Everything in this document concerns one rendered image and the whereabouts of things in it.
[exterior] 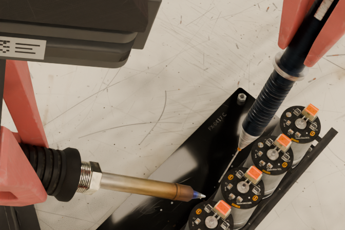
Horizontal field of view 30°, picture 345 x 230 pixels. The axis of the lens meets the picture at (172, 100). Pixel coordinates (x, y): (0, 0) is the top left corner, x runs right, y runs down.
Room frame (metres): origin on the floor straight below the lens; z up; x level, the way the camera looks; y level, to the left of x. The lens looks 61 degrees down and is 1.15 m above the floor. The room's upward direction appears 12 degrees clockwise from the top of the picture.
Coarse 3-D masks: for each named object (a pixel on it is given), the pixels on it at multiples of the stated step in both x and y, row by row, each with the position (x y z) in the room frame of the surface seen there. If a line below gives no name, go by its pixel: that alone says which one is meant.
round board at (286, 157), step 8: (264, 136) 0.17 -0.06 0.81; (272, 136) 0.18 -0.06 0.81; (256, 144) 0.17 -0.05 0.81; (264, 144) 0.17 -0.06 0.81; (272, 144) 0.17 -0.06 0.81; (256, 152) 0.16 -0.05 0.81; (264, 152) 0.16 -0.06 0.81; (280, 152) 0.17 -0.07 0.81; (288, 152) 0.17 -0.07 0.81; (256, 160) 0.16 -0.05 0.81; (264, 160) 0.16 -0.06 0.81; (280, 160) 0.16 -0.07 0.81; (288, 160) 0.16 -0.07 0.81; (264, 168) 0.15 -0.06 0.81; (272, 168) 0.16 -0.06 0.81; (280, 168) 0.16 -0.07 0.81
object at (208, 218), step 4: (208, 216) 0.12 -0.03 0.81; (212, 216) 0.12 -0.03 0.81; (204, 220) 0.12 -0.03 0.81; (208, 220) 0.12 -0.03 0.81; (216, 220) 0.12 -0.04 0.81; (204, 224) 0.11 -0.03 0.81; (208, 224) 0.11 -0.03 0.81; (212, 224) 0.12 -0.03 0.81; (216, 224) 0.12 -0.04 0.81; (188, 228) 0.11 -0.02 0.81; (208, 228) 0.11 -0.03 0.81; (212, 228) 0.11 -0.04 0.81
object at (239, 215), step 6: (240, 186) 0.14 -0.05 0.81; (246, 186) 0.14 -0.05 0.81; (240, 192) 0.14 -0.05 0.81; (246, 192) 0.14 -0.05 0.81; (216, 198) 0.14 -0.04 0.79; (222, 198) 0.13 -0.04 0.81; (228, 204) 0.13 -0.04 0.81; (234, 210) 0.13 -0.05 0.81; (240, 210) 0.13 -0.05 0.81; (246, 210) 0.13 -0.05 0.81; (252, 210) 0.13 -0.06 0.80; (234, 216) 0.13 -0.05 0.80; (240, 216) 0.13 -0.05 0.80; (246, 216) 0.13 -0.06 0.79; (234, 222) 0.13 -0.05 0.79; (240, 222) 0.13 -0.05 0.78; (234, 228) 0.13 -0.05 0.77; (240, 228) 0.13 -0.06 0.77
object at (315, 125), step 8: (296, 112) 0.19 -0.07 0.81; (280, 120) 0.19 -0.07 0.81; (288, 120) 0.19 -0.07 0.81; (288, 128) 0.18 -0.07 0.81; (296, 128) 0.18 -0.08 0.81; (312, 128) 0.19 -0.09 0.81; (320, 128) 0.19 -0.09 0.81; (288, 136) 0.18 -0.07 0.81; (296, 136) 0.18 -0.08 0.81; (304, 136) 0.18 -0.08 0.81; (312, 136) 0.18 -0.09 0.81
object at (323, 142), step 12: (336, 132) 0.19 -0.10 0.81; (324, 144) 0.18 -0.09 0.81; (312, 156) 0.17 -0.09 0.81; (288, 168) 0.16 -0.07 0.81; (300, 168) 0.16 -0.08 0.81; (288, 180) 0.15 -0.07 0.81; (276, 192) 0.14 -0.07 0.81; (264, 204) 0.13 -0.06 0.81; (264, 216) 0.13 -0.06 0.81; (252, 228) 0.12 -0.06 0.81
